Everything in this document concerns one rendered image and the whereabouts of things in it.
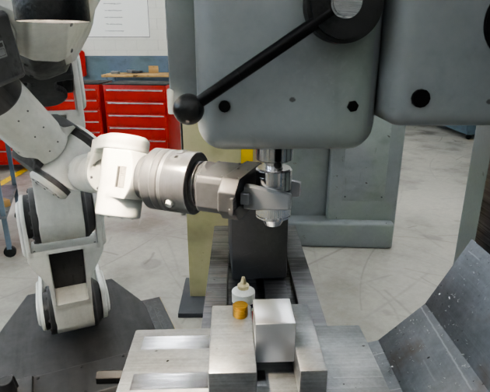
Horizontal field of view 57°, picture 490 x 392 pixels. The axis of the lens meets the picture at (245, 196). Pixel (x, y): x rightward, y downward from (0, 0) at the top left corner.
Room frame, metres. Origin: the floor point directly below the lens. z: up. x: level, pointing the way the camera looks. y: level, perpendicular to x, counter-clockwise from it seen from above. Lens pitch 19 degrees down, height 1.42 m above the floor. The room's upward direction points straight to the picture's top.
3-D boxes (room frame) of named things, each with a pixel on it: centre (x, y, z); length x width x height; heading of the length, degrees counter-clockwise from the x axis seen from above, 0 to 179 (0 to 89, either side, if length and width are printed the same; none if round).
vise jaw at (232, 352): (0.52, 0.02, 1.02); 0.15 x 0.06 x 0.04; 2
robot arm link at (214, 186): (0.59, 0.05, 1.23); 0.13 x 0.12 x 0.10; 161
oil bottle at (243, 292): (0.68, 0.00, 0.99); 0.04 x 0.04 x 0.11
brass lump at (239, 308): (0.57, 0.01, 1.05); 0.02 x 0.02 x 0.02
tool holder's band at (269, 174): (0.56, -0.04, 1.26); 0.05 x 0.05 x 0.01
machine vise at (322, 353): (0.52, -0.01, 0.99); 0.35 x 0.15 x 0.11; 92
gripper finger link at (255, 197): (0.53, -0.03, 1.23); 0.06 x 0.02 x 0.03; 70
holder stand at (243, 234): (0.98, -0.02, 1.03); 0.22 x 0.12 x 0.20; 4
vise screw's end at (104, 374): (0.51, 0.19, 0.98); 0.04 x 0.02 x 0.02; 92
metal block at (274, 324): (0.52, -0.04, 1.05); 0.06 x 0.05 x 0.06; 2
